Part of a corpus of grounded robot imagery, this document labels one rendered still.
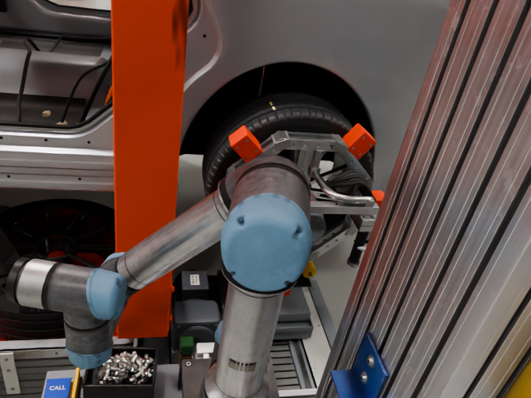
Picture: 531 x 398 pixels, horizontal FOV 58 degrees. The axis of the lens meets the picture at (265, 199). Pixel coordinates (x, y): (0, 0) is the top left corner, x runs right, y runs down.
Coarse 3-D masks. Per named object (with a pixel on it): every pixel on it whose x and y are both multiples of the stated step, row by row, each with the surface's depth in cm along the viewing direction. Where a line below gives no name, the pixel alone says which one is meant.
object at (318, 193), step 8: (288, 152) 176; (336, 152) 199; (336, 160) 202; (336, 168) 184; (344, 168) 183; (328, 176) 183; (336, 176) 202; (320, 192) 187; (344, 192) 193; (320, 200) 208; (328, 200) 203; (328, 216) 198; (336, 216) 194; (328, 224) 195
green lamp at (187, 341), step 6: (186, 336) 141; (192, 336) 141; (180, 342) 139; (186, 342) 139; (192, 342) 140; (180, 348) 138; (186, 348) 139; (192, 348) 139; (180, 354) 140; (186, 354) 140; (192, 354) 140
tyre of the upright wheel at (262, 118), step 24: (264, 96) 178; (288, 96) 176; (312, 96) 181; (240, 120) 172; (264, 120) 164; (288, 120) 164; (312, 120) 166; (336, 120) 169; (216, 144) 176; (216, 168) 170
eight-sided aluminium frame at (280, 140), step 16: (272, 144) 160; (288, 144) 160; (304, 144) 161; (320, 144) 162; (336, 144) 163; (240, 160) 165; (352, 160) 169; (368, 176) 174; (352, 192) 184; (336, 224) 191; (352, 224) 185; (320, 240) 192; (336, 240) 190
